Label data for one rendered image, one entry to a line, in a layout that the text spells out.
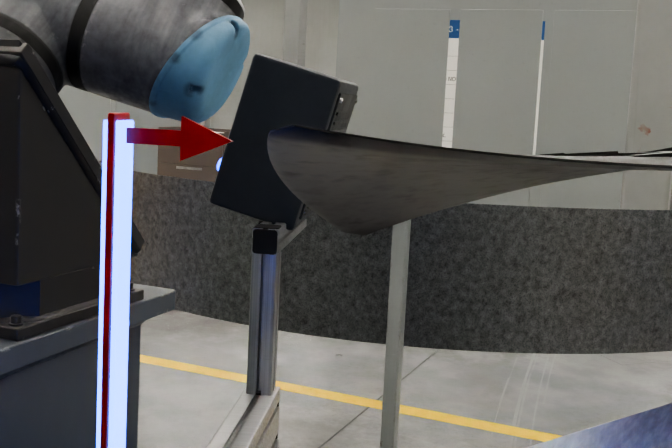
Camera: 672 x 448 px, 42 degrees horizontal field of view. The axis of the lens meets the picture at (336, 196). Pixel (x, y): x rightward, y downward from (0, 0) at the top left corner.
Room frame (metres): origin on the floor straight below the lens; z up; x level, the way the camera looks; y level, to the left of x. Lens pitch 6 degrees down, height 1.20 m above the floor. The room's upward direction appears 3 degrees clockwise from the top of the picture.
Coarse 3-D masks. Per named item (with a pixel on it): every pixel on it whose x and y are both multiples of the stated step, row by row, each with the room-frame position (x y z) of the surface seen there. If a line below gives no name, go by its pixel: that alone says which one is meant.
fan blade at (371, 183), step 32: (288, 128) 0.37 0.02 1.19; (288, 160) 0.42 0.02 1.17; (320, 160) 0.42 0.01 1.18; (352, 160) 0.41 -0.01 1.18; (384, 160) 0.41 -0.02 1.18; (416, 160) 0.40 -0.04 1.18; (448, 160) 0.40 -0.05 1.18; (480, 160) 0.39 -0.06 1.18; (512, 160) 0.38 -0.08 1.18; (544, 160) 0.38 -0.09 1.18; (576, 160) 0.38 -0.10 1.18; (608, 160) 0.39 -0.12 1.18; (640, 160) 0.39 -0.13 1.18; (320, 192) 0.49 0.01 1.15; (352, 192) 0.50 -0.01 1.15; (384, 192) 0.50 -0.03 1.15; (416, 192) 0.51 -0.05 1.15; (448, 192) 0.52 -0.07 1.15; (480, 192) 0.53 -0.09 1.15; (352, 224) 0.56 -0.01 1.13; (384, 224) 0.57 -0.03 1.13
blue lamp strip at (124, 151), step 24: (120, 120) 0.47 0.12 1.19; (120, 144) 0.46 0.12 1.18; (120, 168) 0.47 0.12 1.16; (120, 192) 0.47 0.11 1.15; (120, 216) 0.47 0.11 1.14; (120, 240) 0.47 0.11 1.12; (120, 264) 0.47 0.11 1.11; (120, 288) 0.47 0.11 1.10; (120, 312) 0.47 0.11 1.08; (120, 336) 0.47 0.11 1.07; (120, 360) 0.47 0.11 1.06; (120, 384) 0.47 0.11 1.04; (120, 408) 0.47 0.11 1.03; (120, 432) 0.48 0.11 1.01
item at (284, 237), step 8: (280, 224) 1.03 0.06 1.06; (304, 224) 1.20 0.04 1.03; (256, 232) 0.99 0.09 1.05; (264, 232) 0.99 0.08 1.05; (272, 232) 0.99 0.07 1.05; (280, 232) 1.00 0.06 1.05; (288, 232) 1.11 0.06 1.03; (296, 232) 1.13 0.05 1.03; (256, 240) 0.99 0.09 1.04; (264, 240) 0.99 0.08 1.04; (272, 240) 0.99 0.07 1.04; (280, 240) 1.02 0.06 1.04; (288, 240) 1.06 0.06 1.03; (256, 248) 0.99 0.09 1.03; (264, 248) 0.99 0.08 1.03; (272, 248) 0.99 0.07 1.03; (280, 248) 1.01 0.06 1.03
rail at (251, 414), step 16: (240, 400) 0.97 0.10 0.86; (256, 400) 1.00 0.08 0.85; (272, 400) 0.97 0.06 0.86; (240, 416) 0.92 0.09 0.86; (256, 416) 0.92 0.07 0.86; (272, 416) 0.99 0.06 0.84; (224, 432) 0.87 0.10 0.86; (240, 432) 0.87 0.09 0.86; (256, 432) 0.88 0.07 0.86; (272, 432) 0.98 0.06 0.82
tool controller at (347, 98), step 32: (256, 64) 1.05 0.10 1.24; (288, 64) 1.04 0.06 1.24; (256, 96) 1.05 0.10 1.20; (288, 96) 1.04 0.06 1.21; (320, 96) 1.04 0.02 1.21; (352, 96) 1.20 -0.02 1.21; (256, 128) 1.05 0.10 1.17; (320, 128) 1.04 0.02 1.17; (224, 160) 1.05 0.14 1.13; (256, 160) 1.05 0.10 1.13; (224, 192) 1.05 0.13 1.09; (256, 192) 1.05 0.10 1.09; (288, 192) 1.04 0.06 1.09; (288, 224) 1.04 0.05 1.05
